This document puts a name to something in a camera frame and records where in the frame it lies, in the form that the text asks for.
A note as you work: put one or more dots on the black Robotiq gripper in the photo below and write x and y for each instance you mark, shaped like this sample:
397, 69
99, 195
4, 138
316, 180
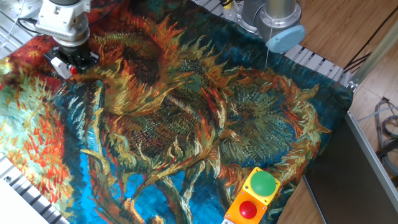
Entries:
73, 51

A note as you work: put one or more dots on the small white red-button box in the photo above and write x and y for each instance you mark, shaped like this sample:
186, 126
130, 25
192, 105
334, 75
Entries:
60, 67

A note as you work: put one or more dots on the grey and white UR5 arm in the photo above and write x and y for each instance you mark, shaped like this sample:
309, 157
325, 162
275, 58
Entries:
276, 18

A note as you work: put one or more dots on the plain white button box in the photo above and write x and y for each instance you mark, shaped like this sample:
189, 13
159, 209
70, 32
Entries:
224, 221

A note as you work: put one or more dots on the yellow box with green button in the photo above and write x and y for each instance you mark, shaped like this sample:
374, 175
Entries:
262, 185

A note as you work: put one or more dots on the orange box with red button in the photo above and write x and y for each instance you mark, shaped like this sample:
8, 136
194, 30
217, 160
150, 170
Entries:
247, 208

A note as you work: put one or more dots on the silver metal plate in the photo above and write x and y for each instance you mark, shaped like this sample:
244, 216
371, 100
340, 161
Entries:
18, 7

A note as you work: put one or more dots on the sunflower painting print cloth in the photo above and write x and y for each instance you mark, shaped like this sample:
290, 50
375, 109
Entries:
186, 124

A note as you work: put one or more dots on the yellow plastic clip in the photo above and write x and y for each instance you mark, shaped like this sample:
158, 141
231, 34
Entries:
227, 4

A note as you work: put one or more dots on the white board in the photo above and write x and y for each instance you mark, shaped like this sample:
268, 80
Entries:
18, 208

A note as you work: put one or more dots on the white zip tie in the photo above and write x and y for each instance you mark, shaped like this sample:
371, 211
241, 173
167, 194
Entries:
268, 46

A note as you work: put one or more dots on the dark panel with aluminium edge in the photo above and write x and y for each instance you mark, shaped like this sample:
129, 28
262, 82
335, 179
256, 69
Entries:
348, 174

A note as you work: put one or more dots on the aluminium frame post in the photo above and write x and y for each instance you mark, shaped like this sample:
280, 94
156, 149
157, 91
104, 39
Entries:
373, 56

